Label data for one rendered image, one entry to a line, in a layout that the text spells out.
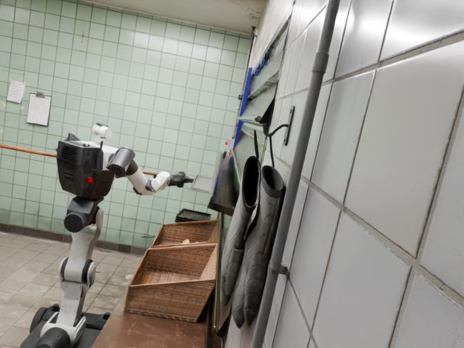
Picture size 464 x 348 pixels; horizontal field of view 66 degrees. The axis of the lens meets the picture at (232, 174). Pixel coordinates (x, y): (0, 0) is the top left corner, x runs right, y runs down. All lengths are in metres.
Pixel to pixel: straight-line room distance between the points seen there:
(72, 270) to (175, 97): 2.20
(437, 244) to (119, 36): 4.00
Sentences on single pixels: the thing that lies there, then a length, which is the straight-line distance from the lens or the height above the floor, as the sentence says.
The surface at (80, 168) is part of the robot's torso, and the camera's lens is 2.11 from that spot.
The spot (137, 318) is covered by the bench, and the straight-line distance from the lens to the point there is 2.11.
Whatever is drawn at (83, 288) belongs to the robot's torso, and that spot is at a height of 0.51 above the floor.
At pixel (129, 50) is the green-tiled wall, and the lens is 4.08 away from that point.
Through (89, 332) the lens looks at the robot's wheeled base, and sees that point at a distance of 2.74.
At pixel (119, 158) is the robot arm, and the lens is 2.08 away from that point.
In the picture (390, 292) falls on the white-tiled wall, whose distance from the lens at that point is 0.30.
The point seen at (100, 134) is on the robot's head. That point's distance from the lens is 2.25.
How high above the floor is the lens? 1.70
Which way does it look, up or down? 9 degrees down
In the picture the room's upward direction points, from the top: 11 degrees clockwise
